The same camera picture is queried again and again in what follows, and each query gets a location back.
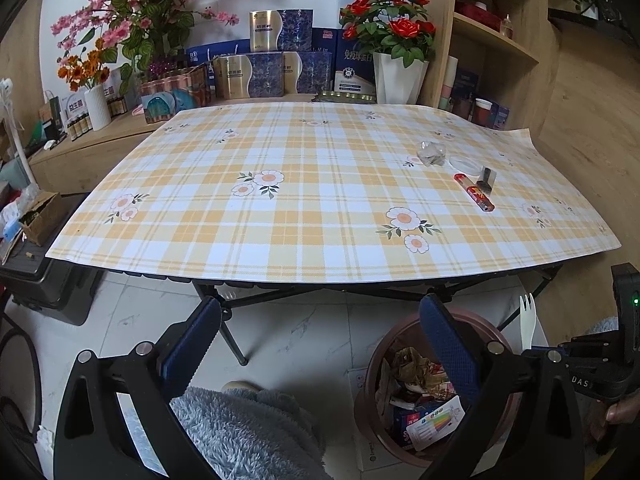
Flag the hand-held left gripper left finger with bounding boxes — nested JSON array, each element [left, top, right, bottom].
[[52, 296, 223, 480]]

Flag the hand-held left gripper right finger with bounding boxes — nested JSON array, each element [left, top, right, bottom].
[[419, 294, 586, 480]]

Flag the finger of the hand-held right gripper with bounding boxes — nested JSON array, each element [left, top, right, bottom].
[[521, 342, 576, 362]]

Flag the white plastic spork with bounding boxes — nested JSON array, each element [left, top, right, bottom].
[[519, 294, 539, 352]]

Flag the brown paper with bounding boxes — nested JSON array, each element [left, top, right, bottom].
[[392, 347, 441, 386]]

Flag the brown plastic bin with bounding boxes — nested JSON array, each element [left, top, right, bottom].
[[354, 307, 523, 466]]

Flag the white printed packet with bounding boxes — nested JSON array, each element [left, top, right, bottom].
[[412, 396, 466, 452]]

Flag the blue red snack bag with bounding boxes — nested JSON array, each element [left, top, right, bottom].
[[392, 400, 426, 448]]

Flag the person's right hand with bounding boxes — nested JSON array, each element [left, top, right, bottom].
[[589, 400, 633, 443]]

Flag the person's right leg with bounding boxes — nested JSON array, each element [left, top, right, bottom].
[[582, 315, 623, 341]]

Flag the person's leg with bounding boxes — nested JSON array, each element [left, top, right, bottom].
[[582, 315, 623, 341], [170, 385, 326, 480]]

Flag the beige slipper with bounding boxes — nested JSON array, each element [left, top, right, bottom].
[[220, 380, 261, 396]]

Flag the person's left leg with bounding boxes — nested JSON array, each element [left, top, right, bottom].
[[170, 385, 326, 480]]

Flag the white flat box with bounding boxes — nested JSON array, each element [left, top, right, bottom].
[[347, 367, 383, 471]]

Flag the red thin tube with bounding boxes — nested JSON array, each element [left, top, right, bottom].
[[453, 173, 496, 212]]

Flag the black plastic case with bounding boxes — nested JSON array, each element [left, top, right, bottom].
[[0, 192, 108, 326]]

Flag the clear plastic wrapper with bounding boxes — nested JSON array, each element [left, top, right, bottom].
[[419, 141, 447, 167]]

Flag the open cardboard box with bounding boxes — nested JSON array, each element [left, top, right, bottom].
[[17, 191, 68, 247]]

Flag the clear plastic bag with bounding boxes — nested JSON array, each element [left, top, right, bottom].
[[0, 195, 31, 261]]

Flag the white red paper cup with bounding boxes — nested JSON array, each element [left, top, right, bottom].
[[474, 98, 496, 127]]

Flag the row of small brown bottles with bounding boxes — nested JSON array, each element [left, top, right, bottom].
[[65, 97, 128, 142]]

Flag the white ribbed vase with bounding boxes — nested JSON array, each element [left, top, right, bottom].
[[84, 85, 113, 131]]

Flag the dark blue carton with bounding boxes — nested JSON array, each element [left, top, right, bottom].
[[452, 69, 481, 102]]

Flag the white desk fan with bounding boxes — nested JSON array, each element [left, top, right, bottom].
[[0, 77, 36, 196]]

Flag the stack of pastel cups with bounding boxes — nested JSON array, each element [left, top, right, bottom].
[[440, 56, 459, 111]]

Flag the white angular vase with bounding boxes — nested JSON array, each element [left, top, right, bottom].
[[372, 52, 430, 106]]

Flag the gold trimmed tray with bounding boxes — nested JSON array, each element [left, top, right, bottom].
[[310, 91, 378, 105]]

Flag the green paper bag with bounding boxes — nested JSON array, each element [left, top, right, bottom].
[[39, 92, 68, 141]]

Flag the blue box white badge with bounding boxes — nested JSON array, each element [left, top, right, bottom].
[[332, 37, 381, 98]]

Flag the orange artificial flowers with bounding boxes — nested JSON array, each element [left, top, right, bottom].
[[56, 50, 111, 92]]

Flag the flat blue box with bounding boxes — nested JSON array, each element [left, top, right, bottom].
[[187, 40, 251, 81]]

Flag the red rose bouquet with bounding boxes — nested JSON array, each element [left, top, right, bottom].
[[340, 0, 437, 61]]

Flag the dark blue box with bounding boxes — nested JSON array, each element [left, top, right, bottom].
[[312, 27, 346, 91]]

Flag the wooden shelf unit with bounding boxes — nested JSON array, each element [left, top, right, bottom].
[[407, 0, 561, 133]]

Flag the red basket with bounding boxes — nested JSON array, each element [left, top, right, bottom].
[[454, 0, 502, 31]]

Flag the pink blossom arrangement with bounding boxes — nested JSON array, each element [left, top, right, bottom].
[[50, 0, 241, 91]]

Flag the black folding table frame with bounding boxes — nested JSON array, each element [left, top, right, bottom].
[[190, 265, 563, 367]]

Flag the black cable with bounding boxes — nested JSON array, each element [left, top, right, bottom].
[[0, 305, 43, 466]]

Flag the black wall shelf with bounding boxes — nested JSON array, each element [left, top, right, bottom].
[[547, 5, 640, 51]]

